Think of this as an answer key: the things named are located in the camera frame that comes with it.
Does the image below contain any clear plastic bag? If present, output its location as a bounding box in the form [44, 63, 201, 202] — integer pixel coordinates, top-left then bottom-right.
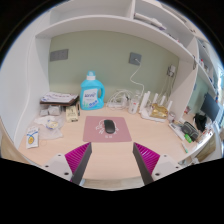
[34, 114, 64, 141]

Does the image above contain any black computer mouse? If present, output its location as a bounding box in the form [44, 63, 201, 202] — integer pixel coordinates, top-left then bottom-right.
[103, 119, 116, 135]

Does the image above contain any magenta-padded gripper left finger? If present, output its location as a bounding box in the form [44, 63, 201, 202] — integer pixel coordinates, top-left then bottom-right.
[42, 142, 94, 186]

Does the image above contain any blue detergent bottle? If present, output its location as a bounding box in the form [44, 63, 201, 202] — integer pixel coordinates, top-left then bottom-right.
[79, 70, 106, 111]

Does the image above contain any white remote control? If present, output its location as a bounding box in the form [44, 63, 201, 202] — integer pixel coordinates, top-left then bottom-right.
[168, 121, 186, 141]

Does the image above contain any grey pencil case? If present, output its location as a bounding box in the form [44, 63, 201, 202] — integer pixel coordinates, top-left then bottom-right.
[180, 121, 200, 141]

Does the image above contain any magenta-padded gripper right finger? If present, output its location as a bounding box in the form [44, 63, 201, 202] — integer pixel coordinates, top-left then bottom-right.
[132, 142, 183, 185]

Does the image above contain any grey blank wall socket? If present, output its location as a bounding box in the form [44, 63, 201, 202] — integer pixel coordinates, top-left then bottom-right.
[49, 48, 70, 62]

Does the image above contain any white packet yellow logo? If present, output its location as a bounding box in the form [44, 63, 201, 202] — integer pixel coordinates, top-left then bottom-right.
[25, 125, 40, 150]

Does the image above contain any clear plastic bottle white label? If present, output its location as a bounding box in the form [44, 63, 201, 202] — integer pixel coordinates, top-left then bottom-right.
[128, 90, 141, 115]

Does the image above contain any black cloth bag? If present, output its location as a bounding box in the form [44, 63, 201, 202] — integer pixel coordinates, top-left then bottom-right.
[193, 113, 208, 133]

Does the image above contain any white router cable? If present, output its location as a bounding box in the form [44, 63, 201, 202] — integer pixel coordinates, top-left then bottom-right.
[161, 74, 176, 101]

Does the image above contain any stack of books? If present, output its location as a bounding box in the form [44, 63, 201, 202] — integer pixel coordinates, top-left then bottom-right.
[39, 91, 80, 108]

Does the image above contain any white router with antennas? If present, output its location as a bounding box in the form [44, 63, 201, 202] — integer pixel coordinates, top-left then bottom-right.
[138, 90, 174, 123]

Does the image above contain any white shelf unit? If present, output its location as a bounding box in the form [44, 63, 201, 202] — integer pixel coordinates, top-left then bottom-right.
[13, 0, 221, 148]

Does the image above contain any pink mouse pad with drawing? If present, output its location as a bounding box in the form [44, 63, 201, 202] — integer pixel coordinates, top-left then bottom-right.
[82, 115, 133, 144]

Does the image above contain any small yellow box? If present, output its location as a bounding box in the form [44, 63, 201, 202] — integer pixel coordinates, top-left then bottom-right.
[65, 105, 80, 123]

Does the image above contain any black monitor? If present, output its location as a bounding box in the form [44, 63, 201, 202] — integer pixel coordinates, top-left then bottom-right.
[199, 92, 221, 123]

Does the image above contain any white power strip with cables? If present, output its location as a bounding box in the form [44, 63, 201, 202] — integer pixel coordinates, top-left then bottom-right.
[106, 89, 132, 110]

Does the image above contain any white wall socket cable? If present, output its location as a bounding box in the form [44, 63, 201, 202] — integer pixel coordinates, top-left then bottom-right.
[129, 59, 145, 96]

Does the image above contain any grey wall socket with plug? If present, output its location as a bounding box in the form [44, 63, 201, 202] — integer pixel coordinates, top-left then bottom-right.
[129, 52, 143, 66]

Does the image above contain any white wall charger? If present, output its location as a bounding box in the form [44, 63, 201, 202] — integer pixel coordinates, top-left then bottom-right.
[166, 64, 177, 78]

